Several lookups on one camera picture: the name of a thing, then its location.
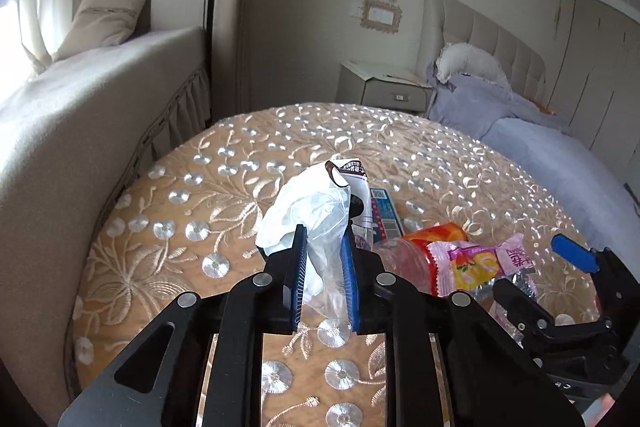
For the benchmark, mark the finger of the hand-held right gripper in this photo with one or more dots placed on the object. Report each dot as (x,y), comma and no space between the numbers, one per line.
(575,253)
(515,302)

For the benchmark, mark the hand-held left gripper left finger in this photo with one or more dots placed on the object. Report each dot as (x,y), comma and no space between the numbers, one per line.
(299,277)

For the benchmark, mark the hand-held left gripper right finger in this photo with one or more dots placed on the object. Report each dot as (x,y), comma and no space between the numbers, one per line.
(349,282)

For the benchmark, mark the silver foil wrapper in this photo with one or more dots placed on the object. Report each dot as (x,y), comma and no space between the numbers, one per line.
(525,282)

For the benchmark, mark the pink fruit print wrapper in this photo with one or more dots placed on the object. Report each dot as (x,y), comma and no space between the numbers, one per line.
(480,259)

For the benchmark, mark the white translucent plastic bag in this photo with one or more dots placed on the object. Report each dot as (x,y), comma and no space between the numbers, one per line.
(305,207)

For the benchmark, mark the clear crumpled plastic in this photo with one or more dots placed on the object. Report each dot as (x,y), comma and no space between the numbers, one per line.
(405,259)

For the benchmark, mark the blue white flat packet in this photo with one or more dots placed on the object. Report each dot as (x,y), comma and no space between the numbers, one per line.
(385,217)

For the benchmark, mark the red orange wrapper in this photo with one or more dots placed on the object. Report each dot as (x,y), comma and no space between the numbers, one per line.
(442,233)

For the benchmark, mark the grey blue duvet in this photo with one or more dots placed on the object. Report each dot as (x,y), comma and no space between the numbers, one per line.
(540,152)

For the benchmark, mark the white brown snack wrapper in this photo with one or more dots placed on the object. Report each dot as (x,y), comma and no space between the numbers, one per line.
(350,172)

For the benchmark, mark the embroidered beige tablecloth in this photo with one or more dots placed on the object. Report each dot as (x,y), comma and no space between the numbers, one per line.
(225,187)

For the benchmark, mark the beige wardrobe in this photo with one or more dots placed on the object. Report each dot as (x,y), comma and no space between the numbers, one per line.
(605,72)

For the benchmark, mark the beige nightstand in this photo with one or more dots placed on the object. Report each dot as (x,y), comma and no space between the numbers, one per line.
(385,89)

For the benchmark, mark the white frilled pillow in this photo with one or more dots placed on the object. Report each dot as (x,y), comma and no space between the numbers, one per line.
(470,64)

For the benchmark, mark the beige tufted headboard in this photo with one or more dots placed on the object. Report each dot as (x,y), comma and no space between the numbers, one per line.
(480,32)

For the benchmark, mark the beige cushion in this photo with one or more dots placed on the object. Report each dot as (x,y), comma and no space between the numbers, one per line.
(100,19)

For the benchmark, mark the white sheer curtain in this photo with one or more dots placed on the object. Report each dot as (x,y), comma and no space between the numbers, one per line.
(35,7)

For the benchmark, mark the short gold wall lamp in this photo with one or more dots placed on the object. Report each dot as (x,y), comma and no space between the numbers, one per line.
(557,14)

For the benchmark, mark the scalloped wall switch frame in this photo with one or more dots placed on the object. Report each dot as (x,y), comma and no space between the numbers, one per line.
(381,14)

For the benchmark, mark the white wall socket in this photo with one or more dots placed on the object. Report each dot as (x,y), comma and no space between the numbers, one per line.
(354,11)

